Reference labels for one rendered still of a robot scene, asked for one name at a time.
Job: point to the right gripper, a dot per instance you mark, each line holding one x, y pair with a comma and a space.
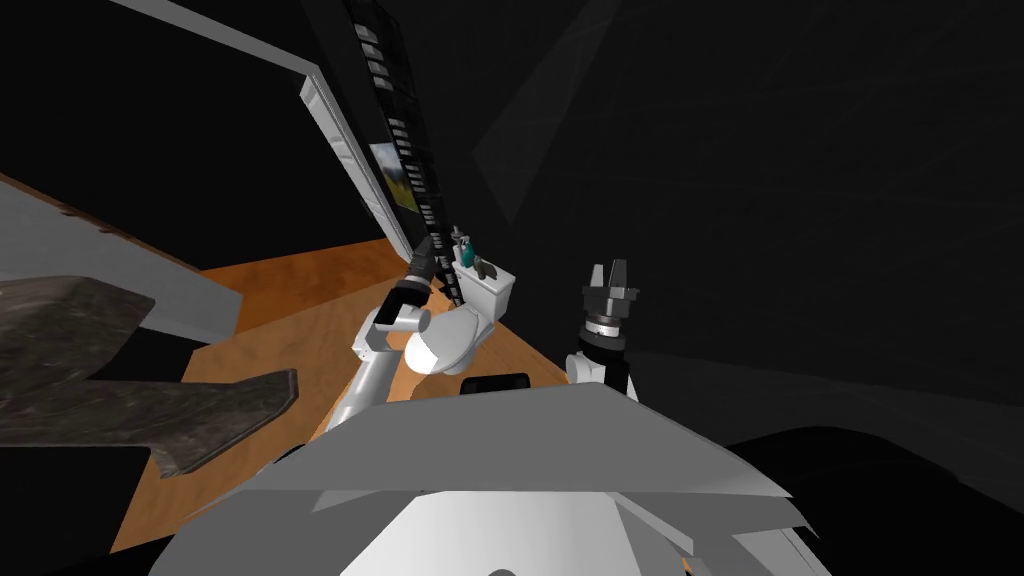
610, 304

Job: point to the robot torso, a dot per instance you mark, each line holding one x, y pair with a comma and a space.
512, 456

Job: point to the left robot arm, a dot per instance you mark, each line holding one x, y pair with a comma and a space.
376, 376

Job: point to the tall dark shelf rack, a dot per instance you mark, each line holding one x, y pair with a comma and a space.
400, 104

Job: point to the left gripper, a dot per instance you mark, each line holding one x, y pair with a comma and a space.
422, 262

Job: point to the white door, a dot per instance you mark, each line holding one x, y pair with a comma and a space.
352, 152

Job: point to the teal bottle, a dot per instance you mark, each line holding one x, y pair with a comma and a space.
470, 256

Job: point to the dark stone counter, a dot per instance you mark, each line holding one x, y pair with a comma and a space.
72, 376

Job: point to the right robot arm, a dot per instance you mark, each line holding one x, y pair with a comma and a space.
612, 356

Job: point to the white toilet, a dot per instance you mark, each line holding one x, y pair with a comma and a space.
468, 324

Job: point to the grey soap dispenser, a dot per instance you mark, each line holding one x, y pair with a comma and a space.
457, 244

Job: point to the framed landscape picture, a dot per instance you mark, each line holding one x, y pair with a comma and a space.
396, 176

